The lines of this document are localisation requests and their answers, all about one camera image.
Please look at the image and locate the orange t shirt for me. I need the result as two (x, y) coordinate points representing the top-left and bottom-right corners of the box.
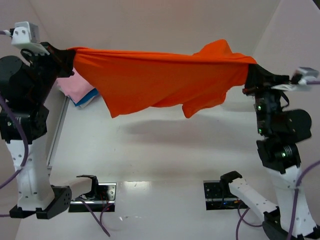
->
(73, 39), (256, 118)

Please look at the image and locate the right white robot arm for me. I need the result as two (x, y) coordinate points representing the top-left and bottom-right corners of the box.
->
(220, 64), (320, 240)

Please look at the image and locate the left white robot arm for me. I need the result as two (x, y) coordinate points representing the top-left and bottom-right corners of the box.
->
(0, 42), (98, 220)

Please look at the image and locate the pink folded t shirt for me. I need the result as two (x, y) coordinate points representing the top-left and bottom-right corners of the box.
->
(57, 69), (94, 104)

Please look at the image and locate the blue folded t shirt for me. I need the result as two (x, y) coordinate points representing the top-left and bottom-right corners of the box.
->
(74, 88), (99, 108)

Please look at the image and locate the white folded t shirt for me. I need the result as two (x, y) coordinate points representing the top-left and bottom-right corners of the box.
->
(58, 86), (99, 108)

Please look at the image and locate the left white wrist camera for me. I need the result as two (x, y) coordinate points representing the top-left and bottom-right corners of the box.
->
(10, 21), (50, 56)

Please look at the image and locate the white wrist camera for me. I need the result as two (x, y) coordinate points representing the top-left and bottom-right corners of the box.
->
(271, 67), (320, 92)
(10, 21), (50, 56)

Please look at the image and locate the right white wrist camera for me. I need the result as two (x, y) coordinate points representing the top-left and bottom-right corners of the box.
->
(271, 67), (320, 92)

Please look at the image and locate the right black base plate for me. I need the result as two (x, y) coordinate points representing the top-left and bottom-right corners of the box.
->
(203, 180), (248, 211)

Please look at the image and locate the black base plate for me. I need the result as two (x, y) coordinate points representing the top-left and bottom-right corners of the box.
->
(203, 180), (248, 211)
(68, 182), (117, 213)

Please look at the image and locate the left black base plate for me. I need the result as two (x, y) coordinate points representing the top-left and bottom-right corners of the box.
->
(68, 182), (117, 213)

